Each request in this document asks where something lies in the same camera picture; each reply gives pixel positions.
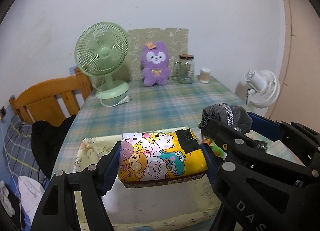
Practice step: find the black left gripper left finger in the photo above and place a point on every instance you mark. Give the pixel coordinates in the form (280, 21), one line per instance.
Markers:
(57, 209)

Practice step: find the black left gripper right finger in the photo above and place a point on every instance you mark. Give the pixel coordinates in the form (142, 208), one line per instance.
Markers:
(260, 191)

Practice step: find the grey fluffy earmuff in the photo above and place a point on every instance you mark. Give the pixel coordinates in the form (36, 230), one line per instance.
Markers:
(234, 116)

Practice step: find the yellow cartoon tissue pack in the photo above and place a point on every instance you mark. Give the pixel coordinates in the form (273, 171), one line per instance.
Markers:
(160, 158)

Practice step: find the white cloth on bed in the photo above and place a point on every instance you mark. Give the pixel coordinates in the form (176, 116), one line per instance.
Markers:
(31, 193)

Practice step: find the cartoon print fabric storage box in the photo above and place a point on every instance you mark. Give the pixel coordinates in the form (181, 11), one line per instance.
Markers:
(165, 207)

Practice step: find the blue plaid bedding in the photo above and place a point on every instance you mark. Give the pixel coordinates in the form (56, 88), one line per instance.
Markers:
(18, 156)

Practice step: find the black garment on bed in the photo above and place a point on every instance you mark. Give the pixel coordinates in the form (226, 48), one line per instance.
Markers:
(46, 141)

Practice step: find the beige door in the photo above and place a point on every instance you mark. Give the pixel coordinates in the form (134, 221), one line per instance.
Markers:
(298, 100)

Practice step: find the white clip fan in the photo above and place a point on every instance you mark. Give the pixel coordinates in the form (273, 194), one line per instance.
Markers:
(264, 88)

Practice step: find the plaid tablecloth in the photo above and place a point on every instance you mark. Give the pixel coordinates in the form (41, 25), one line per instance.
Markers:
(151, 108)

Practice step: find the cotton swab container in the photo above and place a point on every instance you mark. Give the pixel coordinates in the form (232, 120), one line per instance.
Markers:
(204, 76)

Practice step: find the glass mason jar mug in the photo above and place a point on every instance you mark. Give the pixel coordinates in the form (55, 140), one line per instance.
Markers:
(183, 70)

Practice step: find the purple plush toy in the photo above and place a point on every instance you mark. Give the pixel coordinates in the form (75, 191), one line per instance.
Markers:
(155, 65)

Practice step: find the green desk fan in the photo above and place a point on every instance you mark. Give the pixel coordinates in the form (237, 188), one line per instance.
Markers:
(100, 52)

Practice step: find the green patterned backboard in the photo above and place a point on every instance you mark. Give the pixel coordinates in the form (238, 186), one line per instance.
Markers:
(171, 41)

